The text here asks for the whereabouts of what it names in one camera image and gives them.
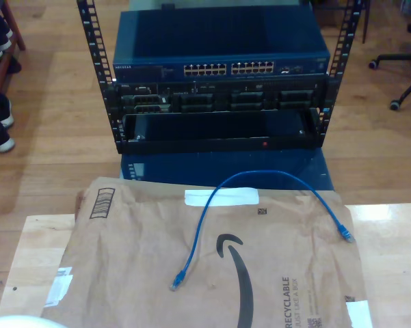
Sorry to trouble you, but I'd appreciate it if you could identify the blue network cable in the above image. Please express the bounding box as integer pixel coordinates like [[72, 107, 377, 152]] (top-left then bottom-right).
[[170, 169, 357, 293]]

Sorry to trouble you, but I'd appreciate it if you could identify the white tape strip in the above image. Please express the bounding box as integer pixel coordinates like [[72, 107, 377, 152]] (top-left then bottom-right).
[[183, 186, 261, 208]]

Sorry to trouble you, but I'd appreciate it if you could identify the dark blue flat device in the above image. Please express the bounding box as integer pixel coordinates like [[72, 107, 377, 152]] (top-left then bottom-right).
[[119, 150, 335, 192]]

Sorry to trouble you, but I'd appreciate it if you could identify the black rack server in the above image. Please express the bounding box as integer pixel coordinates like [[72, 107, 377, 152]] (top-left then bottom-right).
[[118, 78, 329, 114]]

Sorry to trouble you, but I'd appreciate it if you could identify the brown paper mailer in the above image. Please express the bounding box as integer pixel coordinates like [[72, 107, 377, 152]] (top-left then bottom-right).
[[40, 176, 374, 328]]

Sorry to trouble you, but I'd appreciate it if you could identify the white paper label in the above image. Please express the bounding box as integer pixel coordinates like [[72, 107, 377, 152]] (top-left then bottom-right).
[[344, 295, 374, 328], [44, 265, 75, 308]]

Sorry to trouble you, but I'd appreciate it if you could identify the black office chair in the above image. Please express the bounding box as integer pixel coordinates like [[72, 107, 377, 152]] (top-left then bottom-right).
[[368, 22, 411, 112]]

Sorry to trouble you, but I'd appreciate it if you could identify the blue network switch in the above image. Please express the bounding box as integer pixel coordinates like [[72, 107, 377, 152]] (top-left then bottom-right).
[[111, 8, 331, 83]]

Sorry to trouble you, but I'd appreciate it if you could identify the black perforated rack post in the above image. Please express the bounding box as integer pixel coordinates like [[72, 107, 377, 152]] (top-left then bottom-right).
[[76, 0, 124, 144], [318, 0, 367, 137]]

